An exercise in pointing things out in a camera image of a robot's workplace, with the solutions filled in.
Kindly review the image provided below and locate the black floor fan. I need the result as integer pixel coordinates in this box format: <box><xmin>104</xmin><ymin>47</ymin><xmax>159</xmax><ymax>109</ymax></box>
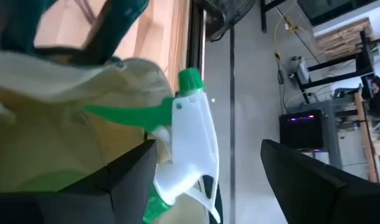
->
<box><xmin>204</xmin><ymin>0</ymin><xmax>257</xmax><ymax>42</ymax></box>

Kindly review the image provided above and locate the black computer tower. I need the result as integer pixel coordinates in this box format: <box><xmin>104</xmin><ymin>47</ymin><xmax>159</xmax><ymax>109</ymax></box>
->
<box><xmin>278</xmin><ymin>108</ymin><xmax>324</xmax><ymax>151</ymax></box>

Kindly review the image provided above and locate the wooden pallet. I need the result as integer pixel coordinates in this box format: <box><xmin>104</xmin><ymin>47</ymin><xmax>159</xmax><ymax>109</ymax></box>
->
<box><xmin>314</xmin><ymin>18</ymin><xmax>374</xmax><ymax>60</ymax></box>

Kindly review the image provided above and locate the yellow cable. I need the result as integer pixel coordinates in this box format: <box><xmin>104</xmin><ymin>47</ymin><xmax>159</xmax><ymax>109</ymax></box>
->
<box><xmin>272</xmin><ymin>0</ymin><xmax>300</xmax><ymax>62</ymax></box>

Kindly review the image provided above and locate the black frame desk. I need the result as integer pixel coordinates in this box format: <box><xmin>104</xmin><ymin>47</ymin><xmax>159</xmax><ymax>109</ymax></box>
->
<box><xmin>293</xmin><ymin>29</ymin><xmax>376</xmax><ymax>93</ymax></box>

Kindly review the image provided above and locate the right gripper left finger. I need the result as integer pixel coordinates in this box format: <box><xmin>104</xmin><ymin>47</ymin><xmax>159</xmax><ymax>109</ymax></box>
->
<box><xmin>0</xmin><ymin>139</ymin><xmax>158</xmax><ymax>224</ymax></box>

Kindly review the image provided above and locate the green spray bottle white head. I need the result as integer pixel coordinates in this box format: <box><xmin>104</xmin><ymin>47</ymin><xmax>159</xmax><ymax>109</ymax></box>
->
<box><xmin>83</xmin><ymin>67</ymin><xmax>224</xmax><ymax>224</ymax></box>

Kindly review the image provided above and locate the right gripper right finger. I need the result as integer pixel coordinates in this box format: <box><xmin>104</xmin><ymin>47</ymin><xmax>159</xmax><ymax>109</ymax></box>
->
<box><xmin>260</xmin><ymin>139</ymin><xmax>380</xmax><ymax>224</ymax></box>

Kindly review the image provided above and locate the beige gardening bag green trim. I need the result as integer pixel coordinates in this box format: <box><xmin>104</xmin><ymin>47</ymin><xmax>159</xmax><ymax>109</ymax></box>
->
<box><xmin>0</xmin><ymin>0</ymin><xmax>178</xmax><ymax>224</ymax></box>

